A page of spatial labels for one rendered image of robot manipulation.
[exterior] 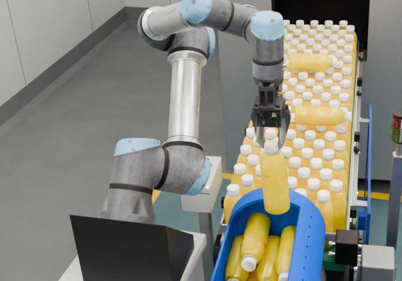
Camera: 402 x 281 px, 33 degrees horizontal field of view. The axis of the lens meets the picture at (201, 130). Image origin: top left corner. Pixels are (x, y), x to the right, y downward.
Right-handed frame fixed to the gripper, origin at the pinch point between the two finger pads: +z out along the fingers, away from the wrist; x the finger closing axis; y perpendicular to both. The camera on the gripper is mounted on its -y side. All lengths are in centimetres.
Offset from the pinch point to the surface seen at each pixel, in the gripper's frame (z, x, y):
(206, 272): 78, -30, -34
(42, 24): 93, -230, -320
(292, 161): 34, 0, -45
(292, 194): 22.1, 4.4, -8.7
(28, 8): 74, -231, -307
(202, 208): 43, -27, -26
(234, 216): 28.5, -12.1, -4.9
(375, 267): 59, 29, -24
